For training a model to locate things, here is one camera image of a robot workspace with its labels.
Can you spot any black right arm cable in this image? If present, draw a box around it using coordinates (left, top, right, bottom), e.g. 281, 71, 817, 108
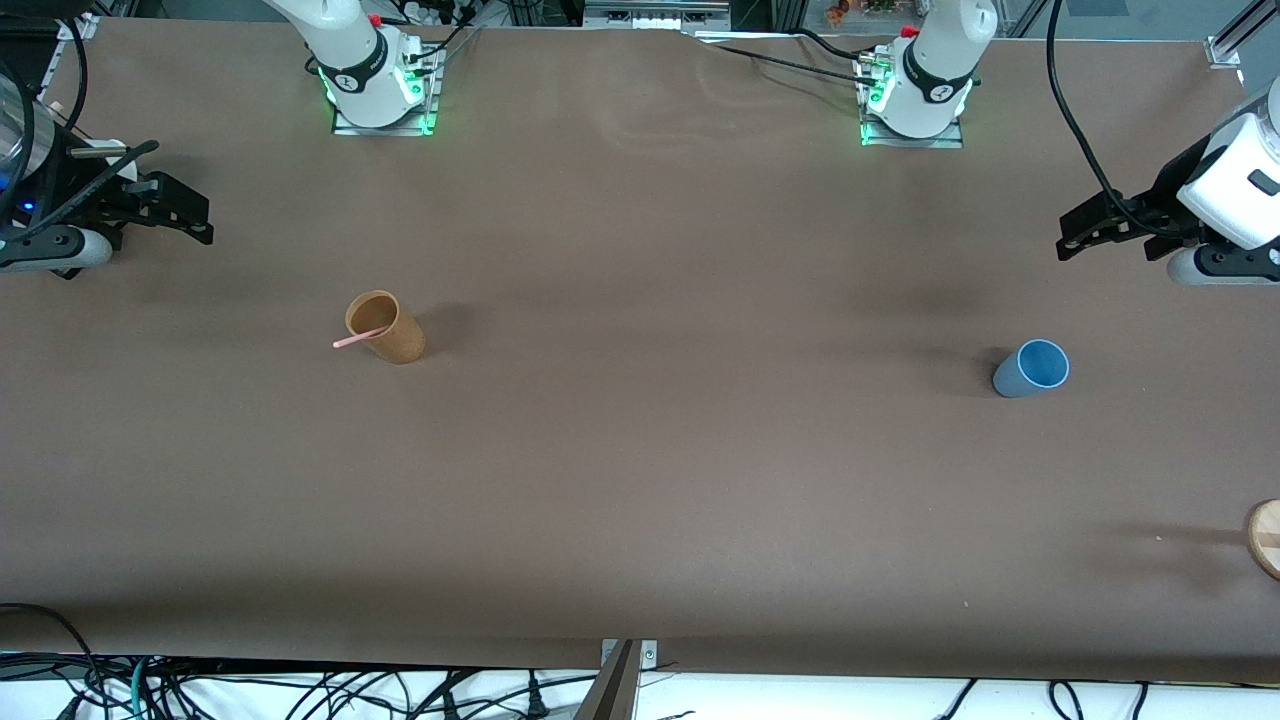
0, 18, 161, 246

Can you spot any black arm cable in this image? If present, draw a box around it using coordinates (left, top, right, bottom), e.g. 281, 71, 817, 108
1046, 0, 1191, 239
0, 18, 161, 246

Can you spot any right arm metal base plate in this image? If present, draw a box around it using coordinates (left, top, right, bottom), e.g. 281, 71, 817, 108
331, 42, 442, 137

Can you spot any white power strip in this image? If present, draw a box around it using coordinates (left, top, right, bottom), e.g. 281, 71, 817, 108
400, 0, 476, 29

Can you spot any brown wooden cup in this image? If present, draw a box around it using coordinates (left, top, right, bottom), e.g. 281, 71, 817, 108
345, 290, 426, 365

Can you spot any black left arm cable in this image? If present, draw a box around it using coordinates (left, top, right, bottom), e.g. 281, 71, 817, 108
1046, 0, 1191, 239

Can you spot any dark metal pole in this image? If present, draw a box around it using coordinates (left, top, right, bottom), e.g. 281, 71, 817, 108
572, 640, 642, 720

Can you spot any round wooden coaster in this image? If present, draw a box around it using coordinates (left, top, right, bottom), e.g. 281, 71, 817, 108
1245, 498, 1280, 582

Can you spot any blue cup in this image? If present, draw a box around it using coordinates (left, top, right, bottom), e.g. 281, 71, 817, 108
992, 339, 1071, 399

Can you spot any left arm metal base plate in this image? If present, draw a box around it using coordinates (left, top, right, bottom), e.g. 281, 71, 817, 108
858, 52, 967, 150

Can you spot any black base cable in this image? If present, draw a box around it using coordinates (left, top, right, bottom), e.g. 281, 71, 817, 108
695, 28, 883, 89

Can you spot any black looping floor cable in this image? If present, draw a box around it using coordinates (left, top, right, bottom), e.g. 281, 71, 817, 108
0, 602, 106, 701

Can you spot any aluminium frame rail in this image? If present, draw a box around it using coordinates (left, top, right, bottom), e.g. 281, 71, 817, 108
582, 0, 733, 31

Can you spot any silver table edge bracket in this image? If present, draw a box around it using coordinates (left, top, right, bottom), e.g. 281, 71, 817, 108
600, 638, 660, 673

